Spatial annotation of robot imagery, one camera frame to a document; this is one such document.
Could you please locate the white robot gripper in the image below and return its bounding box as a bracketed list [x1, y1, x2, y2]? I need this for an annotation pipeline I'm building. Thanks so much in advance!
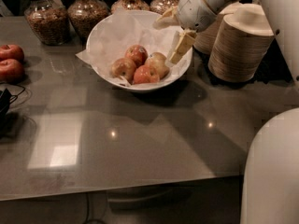
[152, 0, 217, 64]

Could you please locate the front left apple in bowl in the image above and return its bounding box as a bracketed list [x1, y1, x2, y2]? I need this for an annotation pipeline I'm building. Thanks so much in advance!
[111, 57, 136, 83]

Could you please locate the leftmost glass cereal jar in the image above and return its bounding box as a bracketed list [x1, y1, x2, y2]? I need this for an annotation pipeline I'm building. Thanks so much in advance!
[24, 0, 70, 46]

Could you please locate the yellowish apple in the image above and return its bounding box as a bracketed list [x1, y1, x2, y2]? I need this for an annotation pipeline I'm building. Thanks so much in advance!
[145, 52, 170, 78]

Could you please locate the black object with cable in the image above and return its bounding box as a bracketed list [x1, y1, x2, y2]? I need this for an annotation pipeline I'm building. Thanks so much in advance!
[0, 85, 25, 134]

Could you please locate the white paper bowl liner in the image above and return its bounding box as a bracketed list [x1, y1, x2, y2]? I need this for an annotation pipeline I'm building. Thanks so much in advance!
[75, 7, 190, 88]

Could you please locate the upper red apple on table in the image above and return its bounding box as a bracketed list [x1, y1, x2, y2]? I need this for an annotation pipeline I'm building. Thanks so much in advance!
[0, 44, 24, 62]

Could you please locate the front red apple in bowl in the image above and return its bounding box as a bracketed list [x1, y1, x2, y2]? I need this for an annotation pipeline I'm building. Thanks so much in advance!
[134, 65, 160, 84]

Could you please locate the front stack of paper bowls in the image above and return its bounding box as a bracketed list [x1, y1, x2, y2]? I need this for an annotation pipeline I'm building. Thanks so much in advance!
[208, 4, 274, 83]

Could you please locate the lower red apple on table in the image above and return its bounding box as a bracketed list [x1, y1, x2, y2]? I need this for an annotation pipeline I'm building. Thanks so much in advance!
[0, 59, 25, 83]

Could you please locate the red apple on table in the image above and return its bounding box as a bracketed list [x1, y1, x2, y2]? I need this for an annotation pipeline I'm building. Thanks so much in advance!
[0, 44, 24, 62]
[0, 59, 25, 83]

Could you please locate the red apple with sticker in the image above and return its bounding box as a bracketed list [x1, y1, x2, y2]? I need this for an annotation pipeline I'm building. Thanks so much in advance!
[124, 45, 148, 67]

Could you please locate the white ceramic bowl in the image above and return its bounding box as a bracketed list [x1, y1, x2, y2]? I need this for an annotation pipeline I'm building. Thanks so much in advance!
[85, 9, 193, 93]

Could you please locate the stack of paper bowls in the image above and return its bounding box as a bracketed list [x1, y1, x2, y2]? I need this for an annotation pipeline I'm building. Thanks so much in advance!
[208, 4, 274, 83]
[193, 2, 242, 55]

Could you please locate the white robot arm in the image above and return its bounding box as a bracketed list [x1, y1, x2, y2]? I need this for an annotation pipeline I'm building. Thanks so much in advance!
[153, 0, 299, 224]

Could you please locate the glass cereal jar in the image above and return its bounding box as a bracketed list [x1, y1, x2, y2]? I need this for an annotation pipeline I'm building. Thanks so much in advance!
[24, 0, 70, 46]
[149, 0, 182, 16]
[67, 0, 110, 40]
[111, 0, 150, 13]

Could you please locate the rear stack of paper bowls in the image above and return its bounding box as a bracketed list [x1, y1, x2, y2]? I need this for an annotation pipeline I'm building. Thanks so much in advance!
[193, 2, 242, 55]

